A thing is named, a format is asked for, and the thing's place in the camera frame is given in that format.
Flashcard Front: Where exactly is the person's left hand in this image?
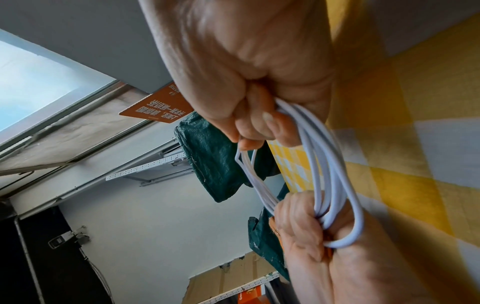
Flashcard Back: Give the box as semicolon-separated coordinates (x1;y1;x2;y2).
269;189;425;304

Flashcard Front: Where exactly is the person's right hand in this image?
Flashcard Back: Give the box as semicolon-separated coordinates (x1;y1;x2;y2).
137;0;335;151

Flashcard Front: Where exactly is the white cable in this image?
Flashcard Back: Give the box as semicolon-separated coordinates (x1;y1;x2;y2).
234;98;366;249

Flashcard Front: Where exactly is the tall crumpled green sack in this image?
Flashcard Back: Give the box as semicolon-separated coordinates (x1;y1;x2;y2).
247;182;292;281

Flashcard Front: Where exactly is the red box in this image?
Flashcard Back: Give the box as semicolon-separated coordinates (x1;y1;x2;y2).
237;289;271;304

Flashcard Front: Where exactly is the orange poster board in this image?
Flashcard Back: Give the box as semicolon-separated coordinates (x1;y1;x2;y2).
118;81;196;124

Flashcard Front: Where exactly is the upright open green sack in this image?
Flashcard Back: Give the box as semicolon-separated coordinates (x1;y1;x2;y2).
173;111;283;204

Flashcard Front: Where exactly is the white metal shelf rack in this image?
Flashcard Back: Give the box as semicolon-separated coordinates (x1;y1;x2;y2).
181;250;286;304

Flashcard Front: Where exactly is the yellow checkered tablecloth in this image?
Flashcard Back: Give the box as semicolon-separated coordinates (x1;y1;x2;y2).
267;0;480;304

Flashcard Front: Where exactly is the grey metal frame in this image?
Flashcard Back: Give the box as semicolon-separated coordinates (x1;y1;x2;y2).
123;139;194;188

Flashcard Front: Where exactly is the window with white frame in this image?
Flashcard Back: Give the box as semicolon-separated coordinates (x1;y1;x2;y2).
0;28;181;176

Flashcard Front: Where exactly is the small grey wall device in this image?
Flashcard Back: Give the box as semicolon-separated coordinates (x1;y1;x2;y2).
47;225;91;249

